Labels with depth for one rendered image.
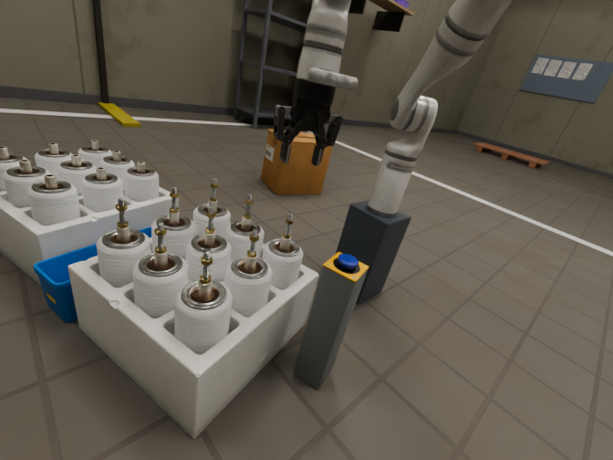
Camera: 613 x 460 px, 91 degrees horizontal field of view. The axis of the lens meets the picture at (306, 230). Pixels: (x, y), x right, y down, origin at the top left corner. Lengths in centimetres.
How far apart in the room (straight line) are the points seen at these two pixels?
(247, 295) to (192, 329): 12
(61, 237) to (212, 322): 51
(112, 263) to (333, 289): 43
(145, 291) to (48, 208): 40
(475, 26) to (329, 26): 29
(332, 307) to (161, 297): 32
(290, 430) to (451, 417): 38
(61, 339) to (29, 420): 18
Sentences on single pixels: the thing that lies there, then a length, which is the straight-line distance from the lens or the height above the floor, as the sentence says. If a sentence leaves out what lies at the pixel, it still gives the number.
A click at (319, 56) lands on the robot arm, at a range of 58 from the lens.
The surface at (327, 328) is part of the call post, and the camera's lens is 65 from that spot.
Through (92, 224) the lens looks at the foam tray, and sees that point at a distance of 97.
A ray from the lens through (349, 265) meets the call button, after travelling 57.
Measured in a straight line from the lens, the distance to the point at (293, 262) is 69.
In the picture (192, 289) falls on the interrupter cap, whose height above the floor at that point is 25.
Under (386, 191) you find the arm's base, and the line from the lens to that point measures 90.
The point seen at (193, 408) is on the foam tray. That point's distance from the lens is 62.
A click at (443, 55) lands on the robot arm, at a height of 71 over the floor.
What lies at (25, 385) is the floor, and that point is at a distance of 84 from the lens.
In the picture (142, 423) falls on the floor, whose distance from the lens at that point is 73.
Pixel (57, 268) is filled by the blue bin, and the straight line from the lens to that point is 95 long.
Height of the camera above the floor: 63
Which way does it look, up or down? 27 degrees down
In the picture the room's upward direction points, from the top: 13 degrees clockwise
